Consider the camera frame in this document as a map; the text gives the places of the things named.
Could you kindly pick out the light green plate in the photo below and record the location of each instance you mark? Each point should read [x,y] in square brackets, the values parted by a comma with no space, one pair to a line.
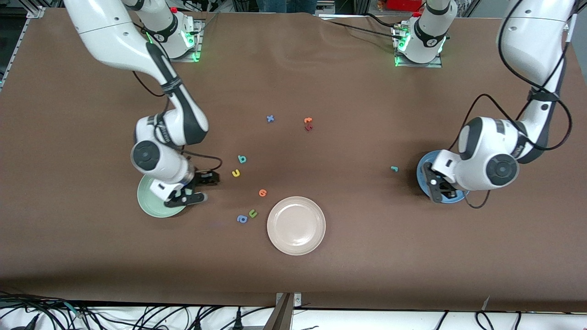
[151,206]

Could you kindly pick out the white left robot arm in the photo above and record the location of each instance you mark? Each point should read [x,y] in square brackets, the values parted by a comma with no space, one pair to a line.
[532,41]

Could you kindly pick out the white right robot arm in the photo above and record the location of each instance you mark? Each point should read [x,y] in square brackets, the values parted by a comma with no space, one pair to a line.
[110,36]

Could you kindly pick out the blue plate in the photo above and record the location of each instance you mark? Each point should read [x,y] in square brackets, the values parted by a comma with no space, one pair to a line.
[422,176]

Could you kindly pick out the blue foam letter a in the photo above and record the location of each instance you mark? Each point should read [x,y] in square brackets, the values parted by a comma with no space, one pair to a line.
[242,219]

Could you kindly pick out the beige plate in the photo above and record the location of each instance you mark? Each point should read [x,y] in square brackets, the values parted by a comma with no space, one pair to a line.
[296,225]

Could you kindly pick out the white paper scrap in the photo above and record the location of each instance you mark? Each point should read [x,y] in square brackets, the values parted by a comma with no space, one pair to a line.
[486,302]

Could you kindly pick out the red box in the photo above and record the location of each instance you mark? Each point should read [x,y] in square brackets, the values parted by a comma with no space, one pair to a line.
[403,4]

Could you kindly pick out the person in blue jeans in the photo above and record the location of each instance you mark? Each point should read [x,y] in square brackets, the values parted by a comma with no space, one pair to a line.
[286,5]

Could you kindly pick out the grey metal table bracket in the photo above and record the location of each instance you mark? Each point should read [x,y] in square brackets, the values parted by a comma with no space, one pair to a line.
[282,316]

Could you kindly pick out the aluminium side rail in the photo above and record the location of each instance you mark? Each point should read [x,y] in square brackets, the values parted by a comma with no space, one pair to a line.
[11,50]

